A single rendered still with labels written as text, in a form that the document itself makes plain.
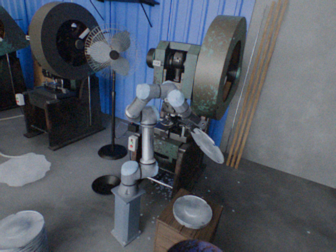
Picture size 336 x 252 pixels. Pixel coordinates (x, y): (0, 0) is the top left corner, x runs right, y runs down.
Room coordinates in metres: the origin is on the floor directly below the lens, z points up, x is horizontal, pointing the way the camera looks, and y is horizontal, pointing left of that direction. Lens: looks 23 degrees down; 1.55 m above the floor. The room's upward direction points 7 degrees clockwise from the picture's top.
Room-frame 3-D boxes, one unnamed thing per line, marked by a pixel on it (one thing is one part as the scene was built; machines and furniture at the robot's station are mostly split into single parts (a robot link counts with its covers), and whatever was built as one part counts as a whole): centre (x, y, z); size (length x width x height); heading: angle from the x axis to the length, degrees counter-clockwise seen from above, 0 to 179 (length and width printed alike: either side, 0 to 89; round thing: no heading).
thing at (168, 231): (1.19, -0.25, 0.18); 0.40 x 0.38 x 0.35; 154
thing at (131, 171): (1.23, 0.24, 0.62); 0.13 x 0.12 x 0.14; 119
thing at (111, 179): (1.70, 0.57, 0.04); 0.30 x 0.30 x 0.07
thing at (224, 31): (1.91, -0.37, 1.33); 1.03 x 0.28 x 0.82; 157
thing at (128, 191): (1.23, 0.24, 0.50); 0.15 x 0.15 x 0.10
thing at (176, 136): (1.95, -0.02, 0.68); 0.45 x 0.30 x 0.06; 67
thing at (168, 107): (1.91, -0.01, 1.04); 0.17 x 0.15 x 0.30; 157
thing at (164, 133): (1.79, 0.05, 0.72); 0.25 x 0.14 x 0.14; 157
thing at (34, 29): (2.97, 1.42, 0.87); 1.53 x 0.99 x 1.74; 155
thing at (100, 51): (2.75, 0.61, 0.80); 1.24 x 0.65 x 1.59; 157
